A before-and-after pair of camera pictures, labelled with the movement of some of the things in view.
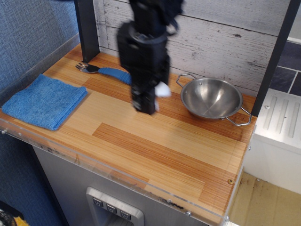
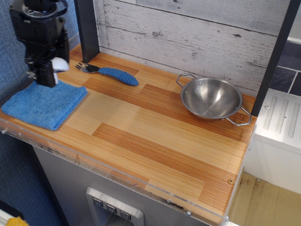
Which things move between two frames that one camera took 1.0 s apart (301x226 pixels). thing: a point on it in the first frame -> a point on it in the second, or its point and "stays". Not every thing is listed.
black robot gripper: [145, 55] -> [36, 23]
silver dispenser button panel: [107, 210] stays
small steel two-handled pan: [213, 98] stays
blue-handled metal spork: [88, 68] stays
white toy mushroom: [161, 89] -> [59, 64]
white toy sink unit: [274, 152] stays
